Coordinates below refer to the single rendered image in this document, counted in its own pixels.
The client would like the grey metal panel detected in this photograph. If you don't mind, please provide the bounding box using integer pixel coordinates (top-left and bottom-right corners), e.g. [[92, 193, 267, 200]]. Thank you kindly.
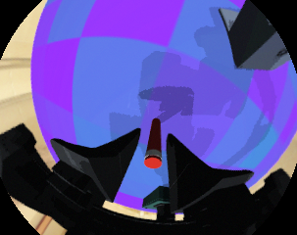
[[219, 0, 292, 71]]

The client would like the dark red peg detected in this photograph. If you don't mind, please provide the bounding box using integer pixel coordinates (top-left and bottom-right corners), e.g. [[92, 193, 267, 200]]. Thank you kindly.
[[144, 118, 163, 168]]

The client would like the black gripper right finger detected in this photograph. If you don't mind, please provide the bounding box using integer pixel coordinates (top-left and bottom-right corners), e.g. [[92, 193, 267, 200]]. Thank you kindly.
[[167, 133, 255, 214]]

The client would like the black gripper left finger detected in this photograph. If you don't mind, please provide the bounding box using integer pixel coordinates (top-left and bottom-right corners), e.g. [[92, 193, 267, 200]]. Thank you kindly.
[[50, 128, 141, 203]]

